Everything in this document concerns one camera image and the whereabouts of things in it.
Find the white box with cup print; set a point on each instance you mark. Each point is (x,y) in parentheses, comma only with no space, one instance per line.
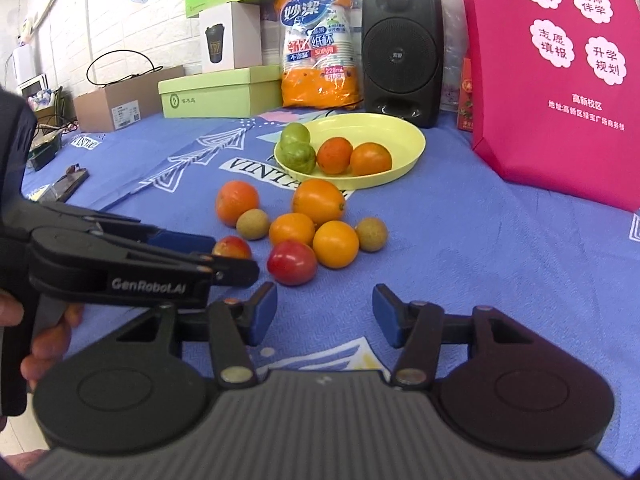
(230,37)

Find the yellow plastic plate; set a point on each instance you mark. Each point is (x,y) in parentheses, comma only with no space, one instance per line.
(392,132)

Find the black speaker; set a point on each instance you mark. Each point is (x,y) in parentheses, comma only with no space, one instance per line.
(402,55)

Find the reddish orange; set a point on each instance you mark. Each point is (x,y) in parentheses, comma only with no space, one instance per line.
(334,155)

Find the large orange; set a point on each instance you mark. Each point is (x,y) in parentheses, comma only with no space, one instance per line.
(319,201)

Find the blue printed blanket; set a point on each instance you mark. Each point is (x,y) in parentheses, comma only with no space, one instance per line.
(475,260)

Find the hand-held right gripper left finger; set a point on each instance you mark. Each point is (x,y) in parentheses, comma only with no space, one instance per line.
(265,310)

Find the small brown kiwi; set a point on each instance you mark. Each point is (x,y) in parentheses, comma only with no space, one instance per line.
(371,234)
(253,224)

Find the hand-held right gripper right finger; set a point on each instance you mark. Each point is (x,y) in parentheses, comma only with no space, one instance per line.
(386,317)

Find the red box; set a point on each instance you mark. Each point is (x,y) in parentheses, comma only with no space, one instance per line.
(465,95)

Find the small screen device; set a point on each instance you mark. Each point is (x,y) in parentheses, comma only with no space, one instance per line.
(34,86)

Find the person's left hand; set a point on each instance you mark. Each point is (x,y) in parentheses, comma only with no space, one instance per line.
(50,340)

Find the light green lidded box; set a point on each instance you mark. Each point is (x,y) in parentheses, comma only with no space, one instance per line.
(220,92)

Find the orange paper cup pack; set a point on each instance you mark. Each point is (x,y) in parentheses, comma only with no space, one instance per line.
(320,50)

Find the pink paper bag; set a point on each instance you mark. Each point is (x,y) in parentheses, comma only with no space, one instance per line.
(550,135)

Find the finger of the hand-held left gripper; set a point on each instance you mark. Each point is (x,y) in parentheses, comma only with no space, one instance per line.
(235,272)
(182,244)

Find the red apple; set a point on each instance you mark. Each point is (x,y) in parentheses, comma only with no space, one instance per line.
(292,263)
(231,248)

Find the white appliance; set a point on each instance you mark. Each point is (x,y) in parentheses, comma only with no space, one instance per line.
(21,65)

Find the cardboard box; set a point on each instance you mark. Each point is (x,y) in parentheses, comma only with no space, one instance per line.
(120,102)

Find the green fruit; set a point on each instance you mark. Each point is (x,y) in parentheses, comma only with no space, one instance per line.
(295,134)
(298,158)

